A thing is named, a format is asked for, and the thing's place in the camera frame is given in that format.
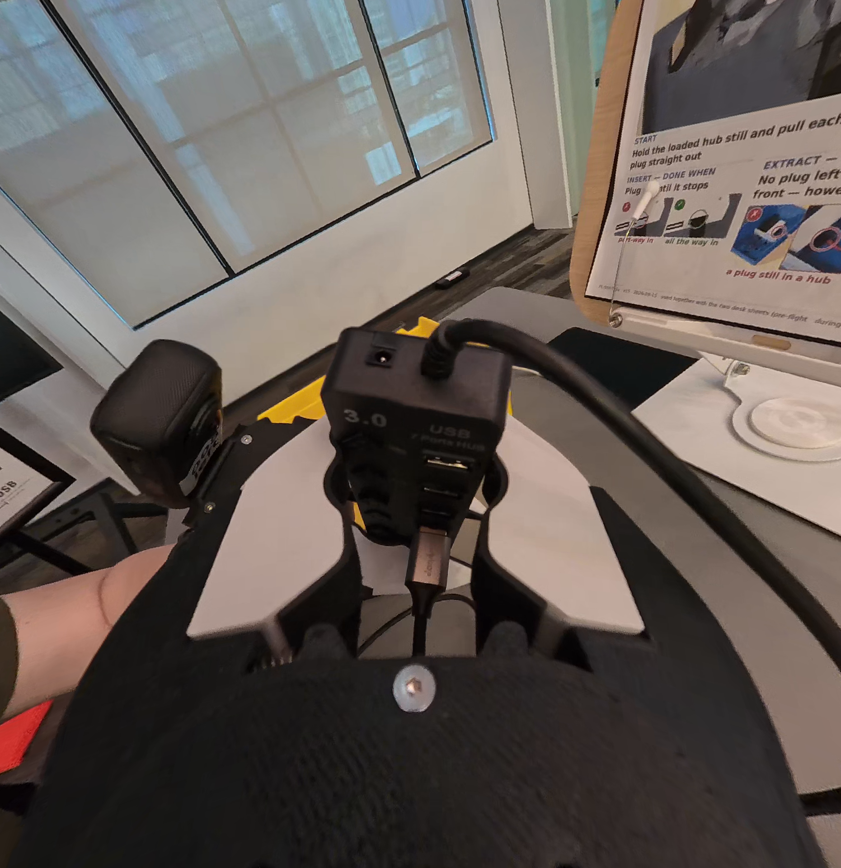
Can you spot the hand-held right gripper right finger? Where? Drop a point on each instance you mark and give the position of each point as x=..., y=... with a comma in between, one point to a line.
x=562, y=542

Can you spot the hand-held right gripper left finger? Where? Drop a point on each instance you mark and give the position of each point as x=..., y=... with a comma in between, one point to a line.
x=278, y=542

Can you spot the person's left hand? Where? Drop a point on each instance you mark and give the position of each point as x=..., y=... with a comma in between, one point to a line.
x=74, y=624

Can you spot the yellow plastic bin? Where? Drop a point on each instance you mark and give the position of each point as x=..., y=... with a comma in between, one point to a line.
x=285, y=407

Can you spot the black flat monitor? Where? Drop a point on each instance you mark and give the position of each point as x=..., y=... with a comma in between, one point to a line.
x=13, y=352

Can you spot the black framed paper sheet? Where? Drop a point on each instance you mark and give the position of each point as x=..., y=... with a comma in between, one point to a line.
x=13, y=495

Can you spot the large glass window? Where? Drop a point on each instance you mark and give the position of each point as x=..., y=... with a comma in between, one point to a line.
x=190, y=135

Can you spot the small black floor object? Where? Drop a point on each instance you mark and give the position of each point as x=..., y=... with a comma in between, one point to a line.
x=453, y=277

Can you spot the red flat object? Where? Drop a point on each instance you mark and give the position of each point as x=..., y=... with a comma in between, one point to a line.
x=10, y=742

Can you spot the instruction poster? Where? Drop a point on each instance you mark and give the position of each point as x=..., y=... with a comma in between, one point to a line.
x=732, y=203

